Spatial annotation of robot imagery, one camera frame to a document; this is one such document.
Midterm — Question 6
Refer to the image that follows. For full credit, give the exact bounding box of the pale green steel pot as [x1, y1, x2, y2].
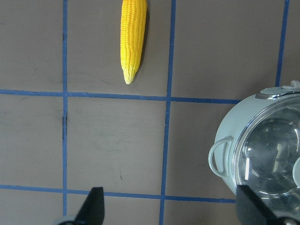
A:
[208, 80, 300, 192]

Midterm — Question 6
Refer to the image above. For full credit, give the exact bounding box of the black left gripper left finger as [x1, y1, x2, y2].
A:
[53, 187, 105, 225]

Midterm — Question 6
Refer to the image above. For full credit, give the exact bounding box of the glass pot lid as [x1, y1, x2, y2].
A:
[232, 97, 300, 200]

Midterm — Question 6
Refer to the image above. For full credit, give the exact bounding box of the yellow corn cob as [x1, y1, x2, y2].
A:
[120, 0, 147, 85]

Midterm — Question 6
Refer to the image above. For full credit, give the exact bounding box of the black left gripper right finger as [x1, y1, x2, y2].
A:
[236, 185, 300, 225]

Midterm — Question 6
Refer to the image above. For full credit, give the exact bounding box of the brown paper table mat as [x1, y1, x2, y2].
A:
[0, 0, 300, 225]

